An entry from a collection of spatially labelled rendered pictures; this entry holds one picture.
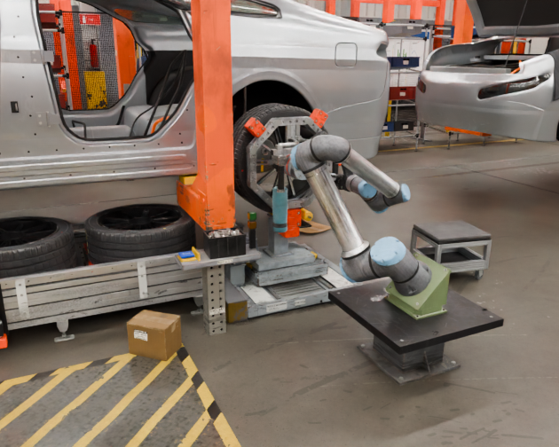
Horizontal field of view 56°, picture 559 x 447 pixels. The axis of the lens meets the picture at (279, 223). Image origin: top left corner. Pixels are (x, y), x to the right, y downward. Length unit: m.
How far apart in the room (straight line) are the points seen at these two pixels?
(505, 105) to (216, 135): 3.06
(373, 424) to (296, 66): 2.23
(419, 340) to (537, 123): 3.19
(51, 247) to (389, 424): 1.93
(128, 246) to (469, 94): 3.51
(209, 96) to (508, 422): 2.05
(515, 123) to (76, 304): 3.91
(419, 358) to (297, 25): 2.15
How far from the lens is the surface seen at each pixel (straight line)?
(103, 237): 3.15
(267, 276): 3.31
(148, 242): 3.09
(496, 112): 5.21
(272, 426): 2.35
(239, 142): 3.09
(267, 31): 3.49
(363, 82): 3.82
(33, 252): 3.05
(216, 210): 2.92
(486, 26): 6.74
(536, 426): 2.59
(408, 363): 2.69
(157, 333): 2.73
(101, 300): 3.04
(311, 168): 2.44
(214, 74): 2.81
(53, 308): 3.03
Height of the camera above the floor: 1.47
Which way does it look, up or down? 18 degrees down
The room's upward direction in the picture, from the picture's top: straight up
